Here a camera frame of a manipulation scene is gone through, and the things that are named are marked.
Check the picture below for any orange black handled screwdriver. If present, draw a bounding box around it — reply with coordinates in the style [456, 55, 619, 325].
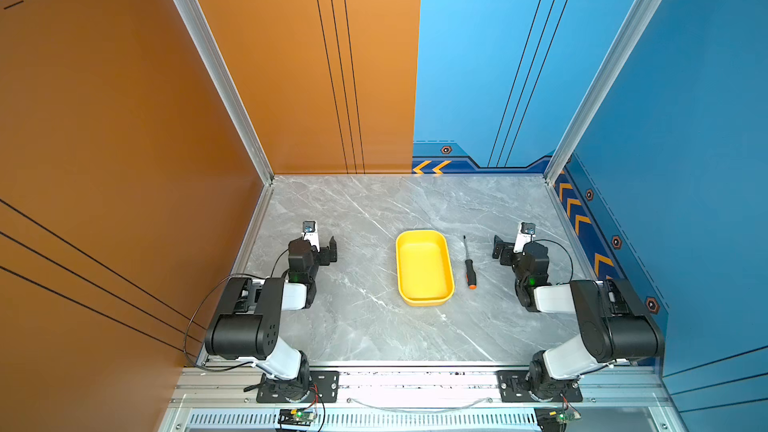
[462, 236, 477, 290]

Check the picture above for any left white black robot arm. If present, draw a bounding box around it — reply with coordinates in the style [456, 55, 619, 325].
[204, 238, 338, 402]

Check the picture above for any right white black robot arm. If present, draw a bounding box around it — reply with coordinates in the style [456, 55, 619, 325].
[492, 236, 665, 402]

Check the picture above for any yellow plastic bin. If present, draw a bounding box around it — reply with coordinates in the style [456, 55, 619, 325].
[396, 230, 455, 307]

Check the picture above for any right green circuit board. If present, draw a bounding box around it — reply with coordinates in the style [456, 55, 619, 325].
[535, 409, 582, 432]

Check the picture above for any green circuit board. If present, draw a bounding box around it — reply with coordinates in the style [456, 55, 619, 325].
[535, 409, 582, 432]
[277, 409, 318, 430]

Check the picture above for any left green circuit board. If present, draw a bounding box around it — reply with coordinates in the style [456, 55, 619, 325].
[277, 409, 318, 430]

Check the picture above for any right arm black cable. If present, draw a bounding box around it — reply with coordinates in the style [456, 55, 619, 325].
[530, 238, 575, 283]

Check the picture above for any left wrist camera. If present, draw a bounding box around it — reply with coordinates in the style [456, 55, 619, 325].
[302, 220, 321, 252]

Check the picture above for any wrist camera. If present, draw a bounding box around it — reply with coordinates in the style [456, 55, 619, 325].
[302, 220, 321, 252]
[513, 222, 536, 254]

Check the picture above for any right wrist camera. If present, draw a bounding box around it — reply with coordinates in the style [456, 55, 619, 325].
[513, 222, 536, 254]

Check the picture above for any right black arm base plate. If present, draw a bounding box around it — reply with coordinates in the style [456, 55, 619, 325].
[496, 369, 583, 403]

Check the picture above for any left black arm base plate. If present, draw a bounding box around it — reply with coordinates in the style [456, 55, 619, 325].
[256, 369, 340, 404]

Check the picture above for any aluminium front rail frame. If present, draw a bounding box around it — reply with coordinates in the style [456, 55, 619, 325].
[159, 362, 686, 431]

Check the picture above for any left aluminium corner post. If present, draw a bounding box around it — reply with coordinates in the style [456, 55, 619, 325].
[173, 0, 274, 186]

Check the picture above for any aluminium corner post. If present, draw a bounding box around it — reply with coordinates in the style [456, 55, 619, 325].
[173, 0, 274, 186]
[543, 0, 663, 186]

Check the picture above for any right aluminium corner post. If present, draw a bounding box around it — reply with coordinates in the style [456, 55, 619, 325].
[543, 0, 663, 186]

